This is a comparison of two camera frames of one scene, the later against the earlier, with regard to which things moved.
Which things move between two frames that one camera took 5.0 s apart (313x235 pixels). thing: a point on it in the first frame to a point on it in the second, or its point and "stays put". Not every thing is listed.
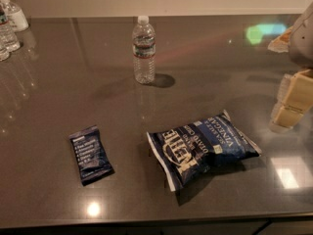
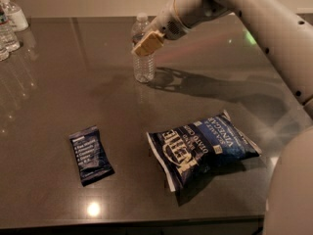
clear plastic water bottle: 144,48 stays put
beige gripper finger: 297,100 to 167,23
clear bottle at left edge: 4,51 stays put
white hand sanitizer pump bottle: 15,16 stays put
